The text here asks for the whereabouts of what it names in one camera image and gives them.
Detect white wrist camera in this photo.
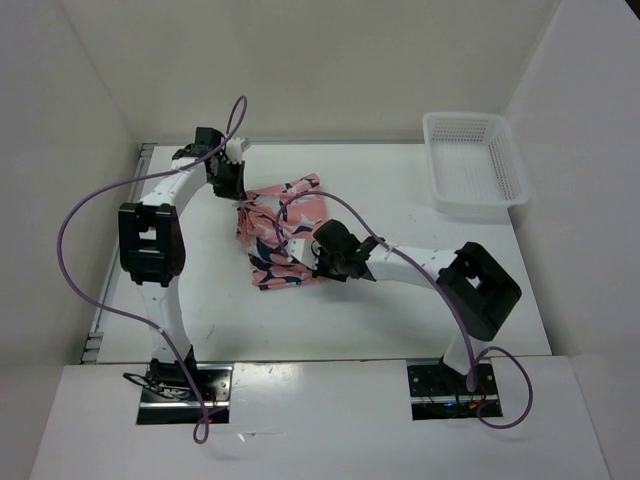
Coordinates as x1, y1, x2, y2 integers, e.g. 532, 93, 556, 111
225, 137, 251, 164
287, 239, 320, 270

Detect white plastic mesh basket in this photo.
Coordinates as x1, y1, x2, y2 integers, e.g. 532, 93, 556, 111
422, 112, 530, 215

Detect aluminium table edge rail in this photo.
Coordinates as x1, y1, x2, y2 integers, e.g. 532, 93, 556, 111
80, 143, 156, 365

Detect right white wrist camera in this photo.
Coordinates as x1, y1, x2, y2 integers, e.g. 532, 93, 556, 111
287, 239, 320, 270

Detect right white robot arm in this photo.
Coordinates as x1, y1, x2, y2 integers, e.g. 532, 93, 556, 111
310, 220, 522, 393

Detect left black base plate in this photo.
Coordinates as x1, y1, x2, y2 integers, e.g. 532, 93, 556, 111
134, 364, 233, 425

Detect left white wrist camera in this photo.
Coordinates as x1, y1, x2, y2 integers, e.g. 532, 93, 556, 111
225, 137, 251, 164

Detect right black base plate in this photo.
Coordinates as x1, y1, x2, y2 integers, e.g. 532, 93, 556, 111
407, 361, 503, 421

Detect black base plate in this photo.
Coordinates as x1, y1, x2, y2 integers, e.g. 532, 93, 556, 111
407, 361, 503, 421
134, 364, 233, 425

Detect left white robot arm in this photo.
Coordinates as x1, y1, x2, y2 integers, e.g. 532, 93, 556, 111
118, 127, 250, 400

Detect pink shark print shorts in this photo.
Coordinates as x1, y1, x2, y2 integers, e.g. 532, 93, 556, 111
236, 173, 328, 291

